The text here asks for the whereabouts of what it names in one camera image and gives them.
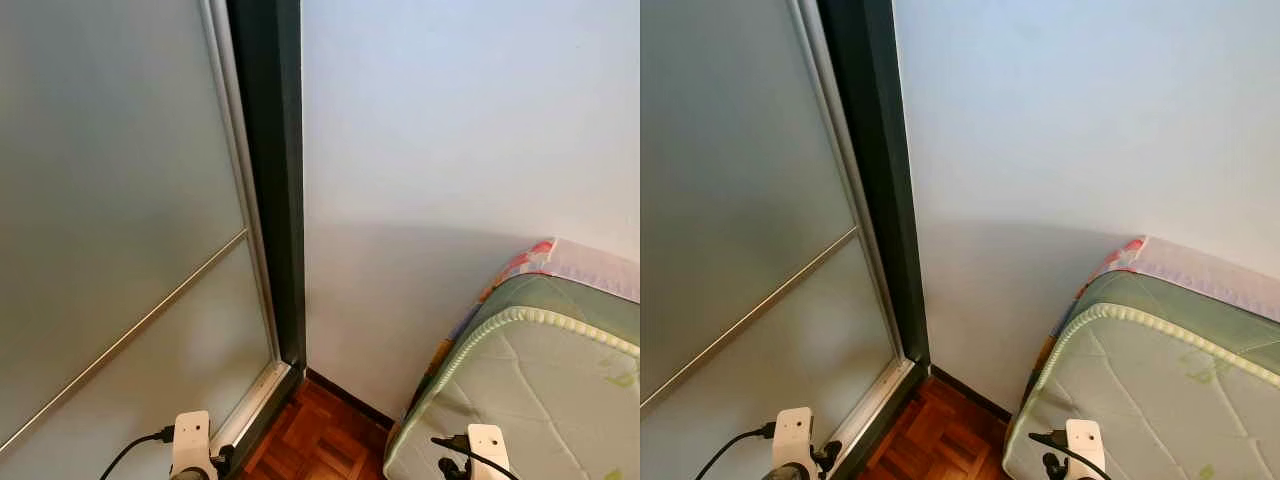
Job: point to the dark skirting board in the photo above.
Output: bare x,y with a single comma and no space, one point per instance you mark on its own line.
970,392
350,400

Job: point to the pink patterned foam mat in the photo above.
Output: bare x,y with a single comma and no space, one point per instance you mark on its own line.
1200,270
590,268

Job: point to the frosted glass wardrobe door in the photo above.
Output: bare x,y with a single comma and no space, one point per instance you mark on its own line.
100,150
740,150

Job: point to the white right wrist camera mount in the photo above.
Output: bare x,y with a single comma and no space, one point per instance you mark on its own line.
1085,445
490,450

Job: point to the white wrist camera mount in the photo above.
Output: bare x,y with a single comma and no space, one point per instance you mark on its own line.
1085,445
793,435
190,440
490,450

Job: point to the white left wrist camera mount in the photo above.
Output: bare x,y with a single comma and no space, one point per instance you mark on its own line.
190,440
793,435

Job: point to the dark wardrobe frame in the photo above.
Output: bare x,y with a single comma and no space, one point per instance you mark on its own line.
270,150
870,150

